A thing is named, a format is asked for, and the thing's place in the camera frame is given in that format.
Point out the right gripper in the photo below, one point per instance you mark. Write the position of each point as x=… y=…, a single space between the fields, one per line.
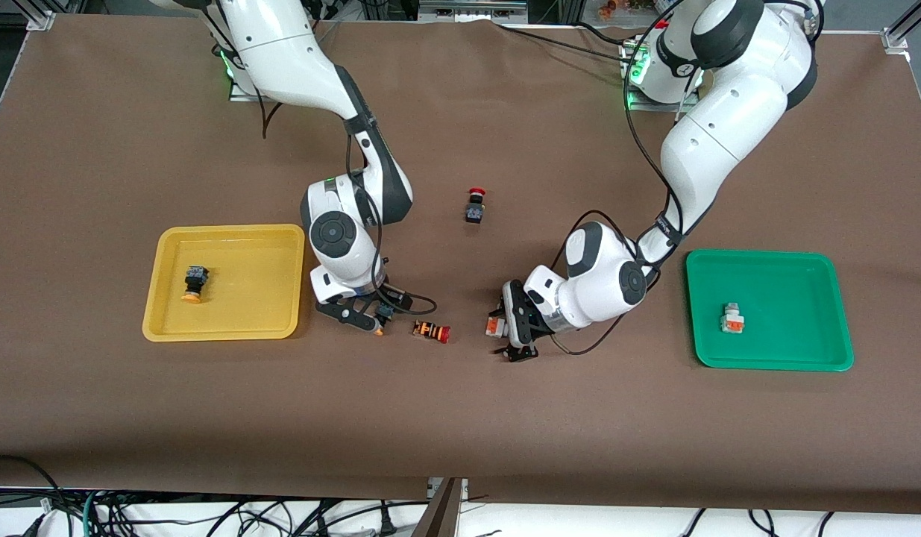
x=379 y=295

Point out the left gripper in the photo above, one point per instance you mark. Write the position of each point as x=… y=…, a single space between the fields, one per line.
x=532 y=326

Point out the white orange push button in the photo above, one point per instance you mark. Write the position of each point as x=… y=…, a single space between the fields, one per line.
x=494 y=325
x=731 y=321

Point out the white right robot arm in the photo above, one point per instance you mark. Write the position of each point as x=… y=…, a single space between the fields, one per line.
x=296 y=67

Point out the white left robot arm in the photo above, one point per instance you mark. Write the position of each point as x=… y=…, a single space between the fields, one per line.
x=721 y=127

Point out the red cap orange striped button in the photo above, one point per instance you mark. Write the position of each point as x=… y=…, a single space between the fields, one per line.
x=430 y=330

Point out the brown table mat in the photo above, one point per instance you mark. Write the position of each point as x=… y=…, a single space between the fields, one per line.
x=460 y=418

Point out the red cap black push button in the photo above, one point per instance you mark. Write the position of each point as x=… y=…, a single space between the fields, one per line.
x=473 y=212

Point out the yellow plastic tray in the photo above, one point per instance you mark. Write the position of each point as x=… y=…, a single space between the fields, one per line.
x=236 y=313

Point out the green plastic tray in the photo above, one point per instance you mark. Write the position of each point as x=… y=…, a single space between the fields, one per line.
x=788 y=343

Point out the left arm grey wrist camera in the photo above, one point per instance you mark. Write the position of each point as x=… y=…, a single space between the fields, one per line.
x=516 y=306

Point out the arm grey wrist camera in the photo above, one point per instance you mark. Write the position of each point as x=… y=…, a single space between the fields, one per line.
x=516 y=306
x=352 y=317

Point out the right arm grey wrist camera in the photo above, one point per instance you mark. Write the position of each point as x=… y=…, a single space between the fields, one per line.
x=352 y=317

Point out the aluminium table frame leg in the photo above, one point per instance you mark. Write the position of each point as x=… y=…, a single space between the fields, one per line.
x=445 y=514

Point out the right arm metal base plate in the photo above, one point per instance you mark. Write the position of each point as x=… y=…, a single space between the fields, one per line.
x=240 y=93

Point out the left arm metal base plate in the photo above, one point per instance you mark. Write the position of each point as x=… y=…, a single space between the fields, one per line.
x=639 y=101

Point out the aluminium rail behind table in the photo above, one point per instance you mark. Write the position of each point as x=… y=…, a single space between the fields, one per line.
x=471 y=9

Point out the metal table corner bracket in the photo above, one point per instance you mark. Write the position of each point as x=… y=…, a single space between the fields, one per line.
x=42 y=21
x=894 y=39

